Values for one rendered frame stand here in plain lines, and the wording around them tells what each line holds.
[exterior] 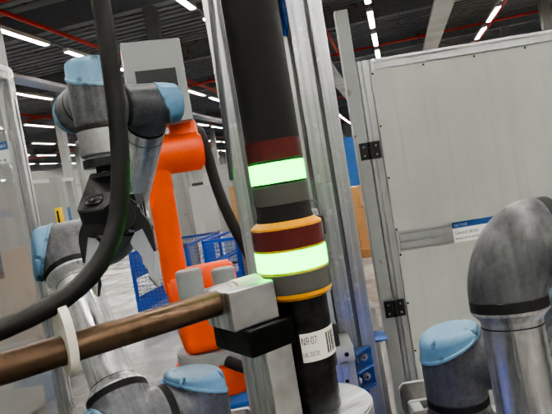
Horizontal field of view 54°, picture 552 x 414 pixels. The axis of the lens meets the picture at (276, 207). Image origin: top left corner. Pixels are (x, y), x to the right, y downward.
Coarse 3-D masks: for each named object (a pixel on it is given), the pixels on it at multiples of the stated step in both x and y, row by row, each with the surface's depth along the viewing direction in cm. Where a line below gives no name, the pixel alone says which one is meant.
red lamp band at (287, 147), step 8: (296, 136) 32; (248, 144) 32; (256, 144) 31; (264, 144) 31; (272, 144) 31; (280, 144) 31; (288, 144) 31; (296, 144) 32; (248, 152) 32; (256, 152) 31; (264, 152) 31; (272, 152) 31; (280, 152) 31; (288, 152) 31; (296, 152) 32; (248, 160) 32; (256, 160) 31; (264, 160) 31
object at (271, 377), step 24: (216, 288) 30; (240, 288) 29; (264, 288) 30; (240, 312) 29; (264, 312) 30; (216, 336) 32; (240, 336) 29; (264, 336) 29; (288, 336) 30; (264, 360) 30; (288, 360) 31; (264, 384) 30; (288, 384) 31; (264, 408) 31; (288, 408) 30; (360, 408) 32
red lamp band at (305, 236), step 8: (312, 224) 31; (320, 224) 32; (256, 232) 32; (264, 232) 31; (272, 232) 31; (280, 232) 31; (288, 232) 31; (296, 232) 31; (304, 232) 31; (312, 232) 31; (320, 232) 32; (256, 240) 32; (264, 240) 31; (272, 240) 31; (280, 240) 31; (288, 240) 31; (296, 240) 31; (304, 240) 31; (312, 240) 31; (320, 240) 32; (256, 248) 32; (264, 248) 31; (272, 248) 31; (280, 248) 31; (288, 248) 31; (296, 248) 31
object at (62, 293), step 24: (96, 0) 27; (96, 24) 27; (120, 72) 27; (120, 96) 27; (120, 120) 27; (120, 144) 27; (120, 168) 27; (120, 192) 27; (120, 216) 27; (120, 240) 27; (96, 264) 26; (72, 288) 25; (24, 312) 24; (48, 312) 24; (0, 336) 23; (72, 336) 24; (72, 360) 24
